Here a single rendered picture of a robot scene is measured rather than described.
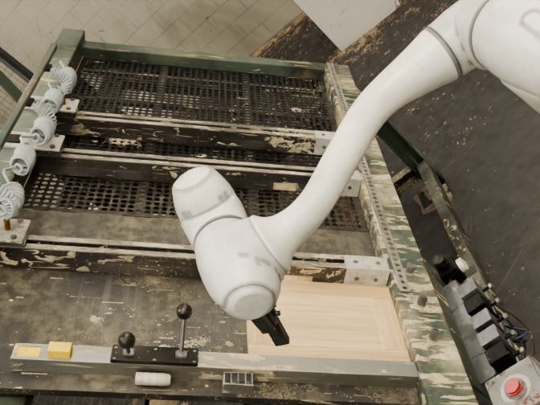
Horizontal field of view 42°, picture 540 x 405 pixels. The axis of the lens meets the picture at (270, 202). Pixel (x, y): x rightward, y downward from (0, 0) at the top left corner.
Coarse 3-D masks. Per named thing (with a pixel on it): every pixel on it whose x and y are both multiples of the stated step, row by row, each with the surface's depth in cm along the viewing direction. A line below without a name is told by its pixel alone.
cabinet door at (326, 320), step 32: (288, 288) 192; (320, 288) 194; (352, 288) 196; (384, 288) 197; (288, 320) 182; (320, 320) 184; (352, 320) 185; (384, 320) 186; (256, 352) 171; (288, 352) 172; (320, 352) 173; (352, 352) 175; (384, 352) 176
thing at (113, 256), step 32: (0, 192) 178; (0, 224) 186; (0, 256) 186; (32, 256) 187; (64, 256) 187; (96, 256) 188; (128, 256) 188; (160, 256) 189; (192, 256) 190; (320, 256) 198; (352, 256) 199
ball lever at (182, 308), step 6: (180, 306) 160; (186, 306) 160; (180, 312) 160; (186, 312) 160; (192, 312) 162; (180, 318) 161; (186, 318) 161; (180, 336) 162; (180, 342) 162; (180, 348) 162; (180, 354) 161; (186, 354) 162
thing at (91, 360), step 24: (24, 360) 157; (48, 360) 158; (72, 360) 158; (96, 360) 159; (216, 360) 164; (240, 360) 165; (264, 360) 166; (288, 360) 167; (312, 360) 168; (336, 360) 169; (360, 360) 170; (384, 360) 171; (336, 384) 167; (360, 384) 168; (384, 384) 168; (408, 384) 169
